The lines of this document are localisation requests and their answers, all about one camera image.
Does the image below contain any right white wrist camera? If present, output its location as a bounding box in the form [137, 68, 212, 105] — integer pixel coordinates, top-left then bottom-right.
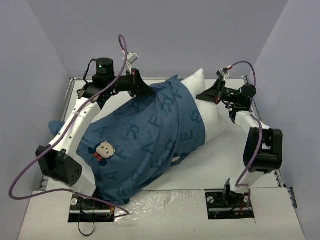
[216, 67, 230, 80]

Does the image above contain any white pillow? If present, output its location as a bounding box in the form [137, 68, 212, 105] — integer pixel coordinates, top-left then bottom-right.
[181, 68, 228, 144]

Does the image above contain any aluminium table edge rail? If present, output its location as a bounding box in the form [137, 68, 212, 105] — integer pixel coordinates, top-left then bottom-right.
[40, 77, 77, 191]

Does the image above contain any blue cartoon print pillowcase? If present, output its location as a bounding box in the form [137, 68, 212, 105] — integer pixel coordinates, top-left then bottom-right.
[48, 75, 207, 206]

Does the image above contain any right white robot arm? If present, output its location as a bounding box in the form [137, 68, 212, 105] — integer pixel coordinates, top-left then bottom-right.
[197, 78, 283, 207]

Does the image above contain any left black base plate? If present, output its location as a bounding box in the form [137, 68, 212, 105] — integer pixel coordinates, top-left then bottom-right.
[68, 194, 115, 223]

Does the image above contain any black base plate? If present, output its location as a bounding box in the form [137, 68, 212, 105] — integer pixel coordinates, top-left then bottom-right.
[68, 194, 115, 223]
[205, 190, 255, 220]

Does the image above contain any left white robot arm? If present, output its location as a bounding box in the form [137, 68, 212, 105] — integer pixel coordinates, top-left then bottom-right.
[36, 53, 155, 209]

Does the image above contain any thin black cable loop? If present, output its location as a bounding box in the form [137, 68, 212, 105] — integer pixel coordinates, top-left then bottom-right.
[78, 212, 96, 237]

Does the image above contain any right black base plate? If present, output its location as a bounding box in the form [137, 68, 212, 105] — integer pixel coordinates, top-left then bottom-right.
[205, 190, 255, 220]

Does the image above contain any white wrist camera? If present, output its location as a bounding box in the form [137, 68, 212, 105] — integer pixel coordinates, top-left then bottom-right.
[125, 52, 140, 75]
[216, 67, 230, 80]

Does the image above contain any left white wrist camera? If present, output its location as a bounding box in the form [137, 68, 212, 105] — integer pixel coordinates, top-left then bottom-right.
[125, 52, 140, 75]

